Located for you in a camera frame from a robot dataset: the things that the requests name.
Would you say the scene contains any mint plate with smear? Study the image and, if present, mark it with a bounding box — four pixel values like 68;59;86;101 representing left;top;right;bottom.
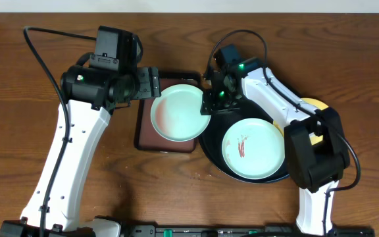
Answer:
150;84;211;142

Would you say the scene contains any yellow plate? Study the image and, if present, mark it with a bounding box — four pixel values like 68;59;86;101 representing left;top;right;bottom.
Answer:
273;98;328;145

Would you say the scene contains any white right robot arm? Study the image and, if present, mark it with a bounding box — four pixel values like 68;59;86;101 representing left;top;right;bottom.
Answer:
199;57;350;235

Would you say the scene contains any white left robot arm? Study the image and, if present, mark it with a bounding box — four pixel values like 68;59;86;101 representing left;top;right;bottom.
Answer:
0;65;161;237

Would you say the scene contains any black round tray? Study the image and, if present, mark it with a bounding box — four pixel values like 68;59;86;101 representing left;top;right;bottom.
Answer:
199;99;289;184

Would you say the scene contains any brown rectangular tray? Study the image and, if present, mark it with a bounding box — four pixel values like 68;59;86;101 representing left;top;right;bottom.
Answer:
134;71;201;153

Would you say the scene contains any mint plate near front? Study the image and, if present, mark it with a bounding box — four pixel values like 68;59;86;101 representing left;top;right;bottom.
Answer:
221;118;285;180

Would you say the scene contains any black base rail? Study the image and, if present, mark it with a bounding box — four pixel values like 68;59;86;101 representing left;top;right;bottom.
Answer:
123;224;374;237

